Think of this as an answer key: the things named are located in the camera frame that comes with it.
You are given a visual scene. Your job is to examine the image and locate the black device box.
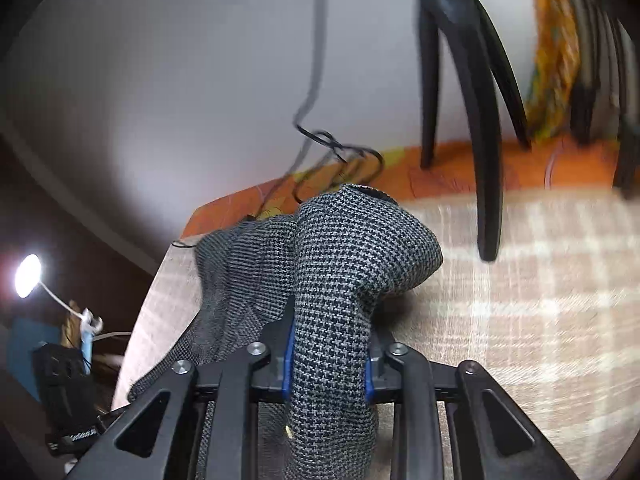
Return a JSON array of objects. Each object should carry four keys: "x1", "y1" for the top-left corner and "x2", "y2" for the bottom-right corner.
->
[{"x1": 32, "y1": 344, "x2": 102, "y2": 458}]

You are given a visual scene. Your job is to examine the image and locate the black power cable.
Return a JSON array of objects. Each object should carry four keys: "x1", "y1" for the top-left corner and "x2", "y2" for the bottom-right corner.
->
[{"x1": 171, "y1": 0, "x2": 385, "y2": 250}]

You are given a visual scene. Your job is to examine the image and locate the black light tripod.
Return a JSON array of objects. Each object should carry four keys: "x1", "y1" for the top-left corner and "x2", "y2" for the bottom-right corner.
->
[{"x1": 416, "y1": 0, "x2": 532, "y2": 262}]

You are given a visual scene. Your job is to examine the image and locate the orange patterned hanging cloth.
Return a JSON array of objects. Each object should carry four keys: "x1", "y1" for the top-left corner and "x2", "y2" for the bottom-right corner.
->
[{"x1": 525, "y1": 0, "x2": 580, "y2": 141}]

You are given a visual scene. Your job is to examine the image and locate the small white desk lamp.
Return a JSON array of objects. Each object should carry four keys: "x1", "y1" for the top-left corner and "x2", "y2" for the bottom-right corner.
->
[{"x1": 14, "y1": 254, "x2": 131, "y2": 372}]

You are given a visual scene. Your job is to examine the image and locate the grey houndstooth shorts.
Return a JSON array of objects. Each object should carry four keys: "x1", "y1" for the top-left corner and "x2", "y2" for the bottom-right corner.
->
[{"x1": 128, "y1": 185, "x2": 442, "y2": 479}]

